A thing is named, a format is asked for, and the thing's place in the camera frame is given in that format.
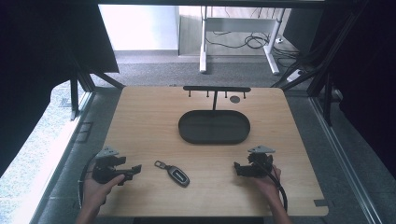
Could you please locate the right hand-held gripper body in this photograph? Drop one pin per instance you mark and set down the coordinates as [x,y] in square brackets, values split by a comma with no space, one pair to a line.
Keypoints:
[260,165]

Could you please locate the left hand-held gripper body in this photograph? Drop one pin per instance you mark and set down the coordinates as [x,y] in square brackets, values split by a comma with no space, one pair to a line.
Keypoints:
[104,169]

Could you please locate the black car key fob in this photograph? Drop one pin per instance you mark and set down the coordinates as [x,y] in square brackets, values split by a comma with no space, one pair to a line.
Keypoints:
[178,176]

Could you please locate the black key holder with tray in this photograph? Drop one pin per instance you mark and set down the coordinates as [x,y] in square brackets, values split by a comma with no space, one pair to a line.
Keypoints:
[214,127]

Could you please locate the person's right hand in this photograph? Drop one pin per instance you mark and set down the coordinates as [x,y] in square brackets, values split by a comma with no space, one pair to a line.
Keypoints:
[269,186]

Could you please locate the person's left hand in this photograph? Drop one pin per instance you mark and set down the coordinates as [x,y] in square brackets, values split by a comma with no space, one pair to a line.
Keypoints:
[95,193]

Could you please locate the dark floor socket plate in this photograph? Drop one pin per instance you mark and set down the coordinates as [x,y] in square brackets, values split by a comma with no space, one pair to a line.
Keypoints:
[83,132]

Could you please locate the grey round table grommet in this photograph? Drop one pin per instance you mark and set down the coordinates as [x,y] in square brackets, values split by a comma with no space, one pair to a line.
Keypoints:
[234,99]

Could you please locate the white power strip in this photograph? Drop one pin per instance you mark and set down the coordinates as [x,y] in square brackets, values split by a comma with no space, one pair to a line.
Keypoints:
[295,75]

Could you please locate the dark curtain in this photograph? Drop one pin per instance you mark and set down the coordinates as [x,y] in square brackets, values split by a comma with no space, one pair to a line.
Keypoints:
[37,77]
[367,77]

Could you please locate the black metal frame stand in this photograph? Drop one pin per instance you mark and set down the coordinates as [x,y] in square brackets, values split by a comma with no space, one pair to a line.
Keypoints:
[74,96]
[327,77]

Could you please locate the aluminium floor rail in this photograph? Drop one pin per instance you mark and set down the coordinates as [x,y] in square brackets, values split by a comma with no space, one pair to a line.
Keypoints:
[342,161]

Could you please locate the white metal desk frame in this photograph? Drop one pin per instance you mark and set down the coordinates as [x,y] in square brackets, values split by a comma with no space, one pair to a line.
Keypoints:
[203,46]

